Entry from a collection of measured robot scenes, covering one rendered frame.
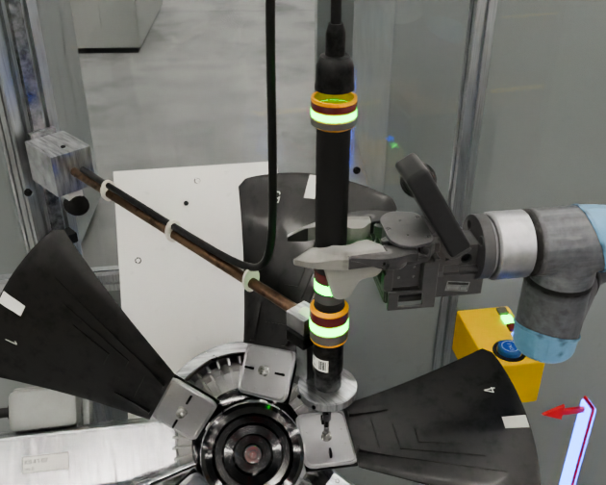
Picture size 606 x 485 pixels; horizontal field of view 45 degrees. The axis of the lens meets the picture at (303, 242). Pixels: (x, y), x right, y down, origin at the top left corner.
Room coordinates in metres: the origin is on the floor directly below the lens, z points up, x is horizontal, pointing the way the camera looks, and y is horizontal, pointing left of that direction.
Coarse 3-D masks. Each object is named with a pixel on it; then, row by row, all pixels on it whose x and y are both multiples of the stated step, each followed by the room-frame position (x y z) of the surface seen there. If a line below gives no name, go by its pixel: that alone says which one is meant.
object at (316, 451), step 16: (304, 416) 0.69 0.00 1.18; (336, 416) 0.69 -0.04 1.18; (304, 432) 0.66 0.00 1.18; (320, 432) 0.66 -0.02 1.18; (336, 432) 0.66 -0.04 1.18; (320, 448) 0.63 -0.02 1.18; (336, 448) 0.63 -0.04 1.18; (352, 448) 0.63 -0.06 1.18; (320, 464) 0.61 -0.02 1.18; (336, 464) 0.61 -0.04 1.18
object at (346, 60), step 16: (336, 32) 0.64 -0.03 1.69; (336, 48) 0.64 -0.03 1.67; (320, 64) 0.64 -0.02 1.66; (336, 64) 0.64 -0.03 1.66; (352, 64) 0.65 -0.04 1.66; (320, 80) 0.64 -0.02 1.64; (336, 80) 0.63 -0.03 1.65; (352, 80) 0.64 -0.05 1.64; (320, 352) 0.64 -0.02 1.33; (336, 352) 0.64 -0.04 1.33; (320, 368) 0.64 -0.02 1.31; (336, 368) 0.64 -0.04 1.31; (320, 384) 0.64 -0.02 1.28; (336, 384) 0.64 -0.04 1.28
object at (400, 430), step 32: (480, 352) 0.78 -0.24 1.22; (416, 384) 0.73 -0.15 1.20; (448, 384) 0.73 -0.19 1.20; (480, 384) 0.73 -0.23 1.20; (512, 384) 0.73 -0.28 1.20; (352, 416) 0.68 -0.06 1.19; (384, 416) 0.68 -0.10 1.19; (416, 416) 0.68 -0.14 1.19; (448, 416) 0.68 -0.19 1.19; (480, 416) 0.68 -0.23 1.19; (384, 448) 0.63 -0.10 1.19; (416, 448) 0.63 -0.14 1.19; (448, 448) 0.63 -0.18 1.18; (480, 448) 0.63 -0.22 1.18; (512, 448) 0.64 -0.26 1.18; (416, 480) 0.59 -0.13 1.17; (448, 480) 0.59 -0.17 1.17; (480, 480) 0.60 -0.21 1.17; (512, 480) 0.60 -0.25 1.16
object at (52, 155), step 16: (48, 128) 1.14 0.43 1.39; (32, 144) 1.09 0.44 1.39; (48, 144) 1.09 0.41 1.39; (64, 144) 1.09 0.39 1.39; (80, 144) 1.09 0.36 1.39; (32, 160) 1.10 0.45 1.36; (48, 160) 1.05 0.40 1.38; (64, 160) 1.06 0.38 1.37; (80, 160) 1.08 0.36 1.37; (32, 176) 1.11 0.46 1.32; (48, 176) 1.06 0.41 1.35; (64, 176) 1.05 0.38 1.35; (64, 192) 1.05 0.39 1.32
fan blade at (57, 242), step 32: (32, 256) 0.72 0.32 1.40; (64, 256) 0.72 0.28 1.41; (32, 288) 0.71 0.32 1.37; (64, 288) 0.70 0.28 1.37; (96, 288) 0.70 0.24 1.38; (0, 320) 0.71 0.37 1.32; (32, 320) 0.70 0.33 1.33; (64, 320) 0.69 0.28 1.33; (96, 320) 0.69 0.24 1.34; (128, 320) 0.68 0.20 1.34; (0, 352) 0.70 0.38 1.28; (32, 352) 0.70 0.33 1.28; (64, 352) 0.69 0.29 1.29; (96, 352) 0.68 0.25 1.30; (128, 352) 0.67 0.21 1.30; (32, 384) 0.70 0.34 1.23; (64, 384) 0.69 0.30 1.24; (96, 384) 0.68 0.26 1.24; (128, 384) 0.67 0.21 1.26; (160, 384) 0.65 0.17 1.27
